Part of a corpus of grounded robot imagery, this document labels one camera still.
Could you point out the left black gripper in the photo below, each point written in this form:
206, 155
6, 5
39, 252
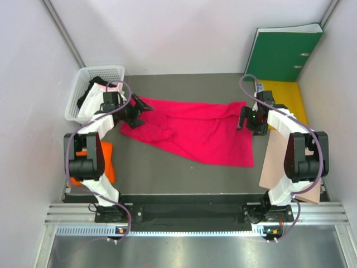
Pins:
134, 121

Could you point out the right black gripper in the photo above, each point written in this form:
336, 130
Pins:
246, 113

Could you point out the pink t shirt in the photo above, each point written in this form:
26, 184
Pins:
203, 132

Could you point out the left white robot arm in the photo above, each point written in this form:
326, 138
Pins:
89, 169

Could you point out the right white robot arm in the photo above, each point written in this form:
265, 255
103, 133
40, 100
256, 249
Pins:
307, 153

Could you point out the white t shirt in basket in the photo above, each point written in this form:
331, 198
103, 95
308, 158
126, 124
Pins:
91, 103

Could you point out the yellow folder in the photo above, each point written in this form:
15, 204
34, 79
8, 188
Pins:
287, 93

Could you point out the white plastic basket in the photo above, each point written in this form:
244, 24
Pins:
81, 83

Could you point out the black garment in basket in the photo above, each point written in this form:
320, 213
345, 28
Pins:
97, 80

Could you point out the orange folded t shirt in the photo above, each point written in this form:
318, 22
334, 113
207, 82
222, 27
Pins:
109, 170

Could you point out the beige paper folder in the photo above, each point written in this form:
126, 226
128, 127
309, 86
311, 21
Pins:
273, 169

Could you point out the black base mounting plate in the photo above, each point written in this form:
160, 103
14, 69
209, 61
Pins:
253, 214

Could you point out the green ring binder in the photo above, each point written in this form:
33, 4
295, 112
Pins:
280, 53

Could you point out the aluminium rail frame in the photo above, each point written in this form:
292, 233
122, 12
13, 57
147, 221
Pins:
319, 236

